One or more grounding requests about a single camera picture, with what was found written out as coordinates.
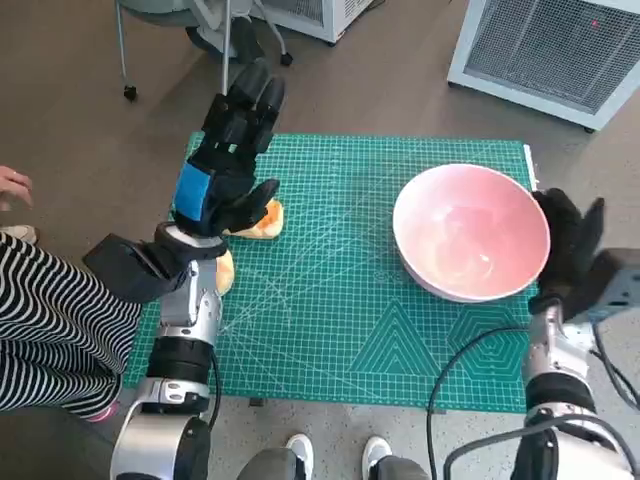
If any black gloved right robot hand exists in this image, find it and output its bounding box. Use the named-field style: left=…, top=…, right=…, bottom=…
left=530, top=187, right=606, bottom=302

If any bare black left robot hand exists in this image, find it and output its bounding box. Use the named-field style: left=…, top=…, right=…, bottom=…
left=171, top=56, right=287, bottom=237

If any oblong striped toy bread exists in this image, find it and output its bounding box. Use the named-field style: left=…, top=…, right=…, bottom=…
left=222, top=198, right=285, bottom=241

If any pink bowl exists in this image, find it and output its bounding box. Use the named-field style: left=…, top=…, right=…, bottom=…
left=392, top=163, right=551, bottom=304

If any round toy bread bun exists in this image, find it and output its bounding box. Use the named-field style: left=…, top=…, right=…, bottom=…
left=215, top=249, right=236, bottom=296

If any grey chair with casters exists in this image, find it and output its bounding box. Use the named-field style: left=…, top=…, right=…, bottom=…
left=113, top=0, right=294, bottom=101

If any white cabinet with mesh panel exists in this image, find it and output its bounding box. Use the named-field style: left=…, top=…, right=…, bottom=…
left=254, top=0, right=376, bottom=45

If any green cutting mat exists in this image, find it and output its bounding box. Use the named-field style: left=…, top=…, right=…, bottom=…
left=122, top=132, right=534, bottom=415

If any white appliance with mesh grille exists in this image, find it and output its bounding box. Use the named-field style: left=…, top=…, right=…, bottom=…
left=446, top=0, right=640, bottom=132

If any person's hand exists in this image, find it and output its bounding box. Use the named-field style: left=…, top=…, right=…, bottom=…
left=0, top=167, right=34, bottom=211

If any beige shoe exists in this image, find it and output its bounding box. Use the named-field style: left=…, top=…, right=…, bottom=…
left=0, top=224, right=39, bottom=244

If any person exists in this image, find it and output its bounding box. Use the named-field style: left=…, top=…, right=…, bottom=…
left=0, top=167, right=144, bottom=421

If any white shoe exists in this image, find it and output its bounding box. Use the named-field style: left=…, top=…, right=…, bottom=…
left=285, top=433, right=315, bottom=480
left=361, top=436, right=394, bottom=471

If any grey trouser leg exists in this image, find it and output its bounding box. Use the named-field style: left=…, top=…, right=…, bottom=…
left=237, top=447, right=301, bottom=480
left=372, top=454, right=426, bottom=480

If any pink shoe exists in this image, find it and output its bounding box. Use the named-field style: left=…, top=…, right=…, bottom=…
left=84, top=403, right=120, bottom=424

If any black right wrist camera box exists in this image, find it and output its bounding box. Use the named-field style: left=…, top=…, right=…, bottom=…
left=564, top=249, right=640, bottom=321

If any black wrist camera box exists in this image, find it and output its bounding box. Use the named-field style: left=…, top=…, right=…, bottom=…
left=82, top=232, right=194, bottom=304
left=564, top=249, right=640, bottom=321

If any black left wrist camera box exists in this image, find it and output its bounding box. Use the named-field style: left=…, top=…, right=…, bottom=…
left=82, top=232, right=194, bottom=304

